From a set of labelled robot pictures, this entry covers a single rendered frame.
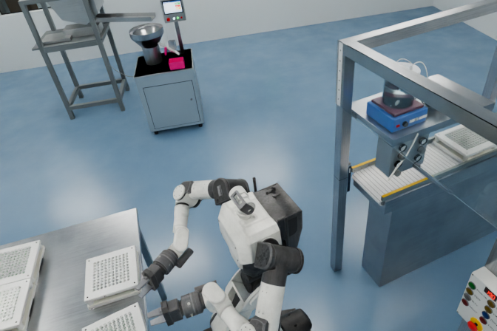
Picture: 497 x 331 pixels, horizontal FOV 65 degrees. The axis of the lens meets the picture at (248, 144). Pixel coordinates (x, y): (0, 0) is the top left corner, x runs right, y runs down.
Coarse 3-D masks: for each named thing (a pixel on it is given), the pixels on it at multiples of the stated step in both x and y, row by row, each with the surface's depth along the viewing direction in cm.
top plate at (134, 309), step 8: (136, 304) 170; (120, 312) 168; (128, 312) 168; (136, 312) 167; (104, 320) 166; (120, 320) 165; (128, 320) 165; (136, 320) 164; (88, 328) 164; (112, 328) 163; (136, 328) 161; (144, 328) 161
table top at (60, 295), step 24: (120, 216) 225; (24, 240) 218; (48, 240) 216; (72, 240) 214; (96, 240) 212; (120, 240) 211; (48, 264) 203; (72, 264) 201; (48, 288) 190; (72, 288) 189; (48, 312) 180; (72, 312) 179; (96, 312) 177; (144, 312) 175
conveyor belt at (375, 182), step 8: (368, 168) 228; (376, 168) 227; (352, 176) 227; (360, 176) 224; (368, 176) 223; (376, 176) 222; (384, 176) 222; (392, 176) 221; (400, 176) 220; (408, 176) 220; (416, 176) 219; (424, 176) 218; (360, 184) 221; (368, 184) 218; (376, 184) 217; (384, 184) 217; (392, 184) 216; (400, 184) 215; (408, 184) 215; (368, 192) 215; (376, 192) 212; (384, 192) 212; (376, 200) 210
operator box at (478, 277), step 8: (480, 272) 138; (488, 272) 138; (472, 280) 140; (480, 280) 136; (488, 280) 135; (496, 280) 135; (480, 288) 137; (488, 288) 133; (496, 288) 133; (472, 296) 142; (480, 296) 138; (488, 296) 135; (472, 304) 144; (480, 304) 140; (496, 304) 132; (464, 312) 149; (472, 312) 145; (480, 312) 141; (496, 312) 133; (488, 320) 138; (496, 320) 135; (488, 328) 140; (496, 328) 136
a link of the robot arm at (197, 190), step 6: (204, 180) 184; (210, 180) 181; (180, 186) 188; (186, 186) 187; (192, 186) 185; (198, 186) 183; (204, 186) 180; (174, 192) 189; (180, 192) 186; (186, 192) 185; (192, 192) 185; (198, 192) 182; (204, 192) 179; (174, 198) 188; (180, 198) 186; (192, 198) 188; (198, 198) 186; (204, 198) 183; (210, 198) 180; (198, 204) 192
